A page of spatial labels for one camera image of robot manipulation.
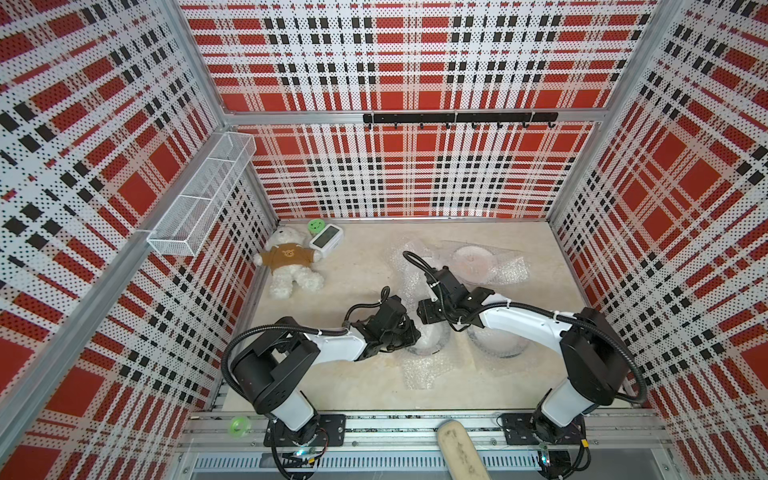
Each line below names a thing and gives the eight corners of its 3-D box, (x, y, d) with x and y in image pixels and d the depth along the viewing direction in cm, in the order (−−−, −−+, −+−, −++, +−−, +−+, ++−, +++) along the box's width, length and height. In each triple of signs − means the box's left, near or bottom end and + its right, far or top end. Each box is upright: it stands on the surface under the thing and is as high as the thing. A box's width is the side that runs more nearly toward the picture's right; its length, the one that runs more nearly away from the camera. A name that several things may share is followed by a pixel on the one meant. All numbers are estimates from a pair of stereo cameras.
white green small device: (310, 249, 113) (308, 242, 110) (332, 228, 120) (331, 221, 117) (326, 257, 110) (324, 251, 107) (347, 235, 117) (346, 229, 114)
